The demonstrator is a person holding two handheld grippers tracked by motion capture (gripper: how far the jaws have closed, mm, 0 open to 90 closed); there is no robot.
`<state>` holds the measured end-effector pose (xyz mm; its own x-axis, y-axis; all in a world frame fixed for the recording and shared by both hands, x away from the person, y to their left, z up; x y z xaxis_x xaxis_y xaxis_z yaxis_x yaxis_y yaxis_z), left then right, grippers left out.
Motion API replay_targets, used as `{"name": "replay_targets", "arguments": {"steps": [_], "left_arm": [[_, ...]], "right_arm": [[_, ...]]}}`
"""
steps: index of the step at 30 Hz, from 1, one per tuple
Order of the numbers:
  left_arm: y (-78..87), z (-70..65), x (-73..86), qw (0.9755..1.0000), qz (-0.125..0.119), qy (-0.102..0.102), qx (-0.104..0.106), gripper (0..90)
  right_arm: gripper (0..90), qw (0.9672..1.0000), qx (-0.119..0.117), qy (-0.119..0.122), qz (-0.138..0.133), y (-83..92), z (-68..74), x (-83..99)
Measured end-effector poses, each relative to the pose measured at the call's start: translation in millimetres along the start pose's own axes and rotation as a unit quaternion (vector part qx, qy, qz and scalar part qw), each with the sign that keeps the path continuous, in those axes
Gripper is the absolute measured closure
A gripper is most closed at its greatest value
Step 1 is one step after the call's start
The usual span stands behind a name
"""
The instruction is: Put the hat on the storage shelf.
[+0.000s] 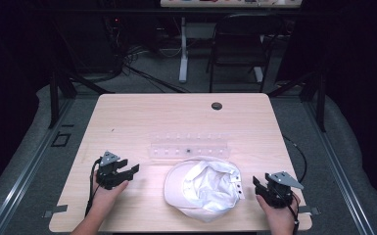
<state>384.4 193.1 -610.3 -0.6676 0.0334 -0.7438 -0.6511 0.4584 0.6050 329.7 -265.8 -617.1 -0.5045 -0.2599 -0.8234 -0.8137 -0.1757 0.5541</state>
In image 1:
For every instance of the person's right hand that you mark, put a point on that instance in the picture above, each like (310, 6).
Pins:
(279, 217)

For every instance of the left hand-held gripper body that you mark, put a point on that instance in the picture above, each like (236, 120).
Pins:
(108, 176)

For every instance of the person's left hand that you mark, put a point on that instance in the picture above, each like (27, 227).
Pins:
(106, 197)

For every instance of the black metal stand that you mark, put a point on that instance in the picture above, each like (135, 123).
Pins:
(320, 104)
(55, 98)

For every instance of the clear plastic rack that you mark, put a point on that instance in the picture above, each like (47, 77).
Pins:
(189, 147)

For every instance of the light background desk top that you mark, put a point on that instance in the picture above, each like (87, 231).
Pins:
(228, 3)

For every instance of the dark round table grommet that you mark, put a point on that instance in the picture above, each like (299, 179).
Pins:
(216, 106)

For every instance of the black folding chair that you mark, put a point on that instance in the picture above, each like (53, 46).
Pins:
(238, 55)

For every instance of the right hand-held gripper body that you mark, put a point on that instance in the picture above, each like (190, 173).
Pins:
(279, 191)

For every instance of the white cap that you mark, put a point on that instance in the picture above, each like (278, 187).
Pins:
(205, 189)

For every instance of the grey tape strip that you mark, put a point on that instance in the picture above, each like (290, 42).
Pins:
(55, 210)
(309, 210)

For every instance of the white desk leg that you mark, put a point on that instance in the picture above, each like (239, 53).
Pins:
(183, 52)
(258, 74)

